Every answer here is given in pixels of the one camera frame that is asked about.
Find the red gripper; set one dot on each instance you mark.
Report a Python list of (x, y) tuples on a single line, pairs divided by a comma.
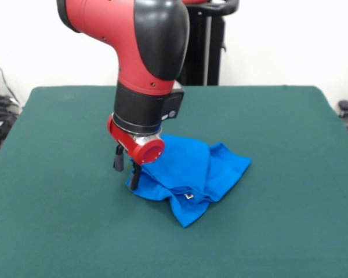
[(145, 152)]

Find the blue shirt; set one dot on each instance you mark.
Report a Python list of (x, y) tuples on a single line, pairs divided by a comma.
[(191, 168)]

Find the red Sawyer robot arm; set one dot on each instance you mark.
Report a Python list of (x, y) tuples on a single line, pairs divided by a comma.
[(116, 26)]

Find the dark green table cloth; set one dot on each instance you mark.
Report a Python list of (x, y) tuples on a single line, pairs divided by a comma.
[(61, 202)]

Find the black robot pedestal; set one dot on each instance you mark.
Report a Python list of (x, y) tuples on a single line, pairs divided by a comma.
[(197, 58)]

